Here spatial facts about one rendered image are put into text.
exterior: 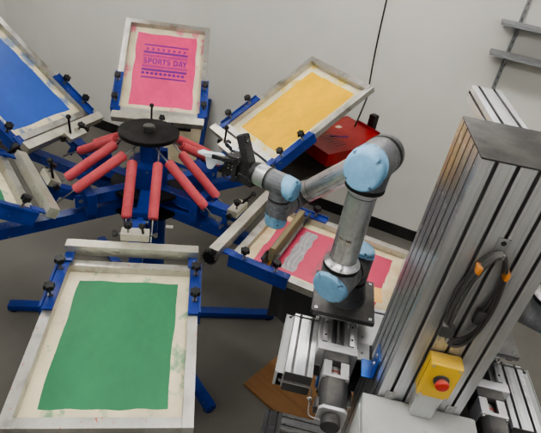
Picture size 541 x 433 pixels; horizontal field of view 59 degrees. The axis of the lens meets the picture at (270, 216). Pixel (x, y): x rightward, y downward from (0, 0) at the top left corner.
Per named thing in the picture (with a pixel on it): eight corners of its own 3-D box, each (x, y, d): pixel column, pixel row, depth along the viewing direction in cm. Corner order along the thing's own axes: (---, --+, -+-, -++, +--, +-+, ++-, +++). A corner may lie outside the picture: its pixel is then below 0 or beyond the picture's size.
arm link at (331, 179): (404, 118, 141) (289, 181, 175) (389, 128, 133) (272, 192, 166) (422, 153, 142) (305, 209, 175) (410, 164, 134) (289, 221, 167)
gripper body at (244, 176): (219, 175, 162) (247, 189, 157) (223, 151, 158) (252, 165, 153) (233, 171, 168) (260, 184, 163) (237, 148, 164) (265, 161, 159)
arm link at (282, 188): (287, 208, 151) (292, 185, 146) (259, 194, 155) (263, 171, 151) (300, 199, 157) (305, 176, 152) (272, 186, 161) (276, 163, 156)
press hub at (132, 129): (188, 306, 331) (203, 125, 256) (154, 345, 299) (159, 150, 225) (140, 284, 341) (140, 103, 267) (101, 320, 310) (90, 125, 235)
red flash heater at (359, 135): (344, 128, 375) (348, 113, 369) (387, 154, 346) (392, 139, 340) (282, 138, 341) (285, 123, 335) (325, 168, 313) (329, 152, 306)
